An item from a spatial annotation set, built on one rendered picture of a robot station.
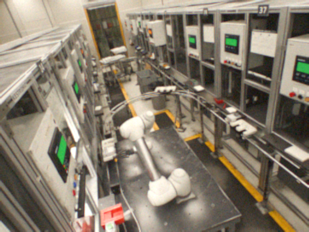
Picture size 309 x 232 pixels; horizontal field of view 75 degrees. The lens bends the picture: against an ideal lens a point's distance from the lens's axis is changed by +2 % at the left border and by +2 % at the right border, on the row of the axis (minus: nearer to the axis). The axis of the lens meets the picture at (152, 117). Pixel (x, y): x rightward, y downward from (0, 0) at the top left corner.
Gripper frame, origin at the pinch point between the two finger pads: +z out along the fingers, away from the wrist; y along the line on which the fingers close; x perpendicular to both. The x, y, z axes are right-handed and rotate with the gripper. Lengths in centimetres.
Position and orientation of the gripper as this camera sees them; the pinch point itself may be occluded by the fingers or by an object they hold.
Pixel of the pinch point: (116, 156)
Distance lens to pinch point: 223.3
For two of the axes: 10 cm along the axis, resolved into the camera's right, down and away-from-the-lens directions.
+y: -1.7, -8.5, -4.9
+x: 2.7, 4.4, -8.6
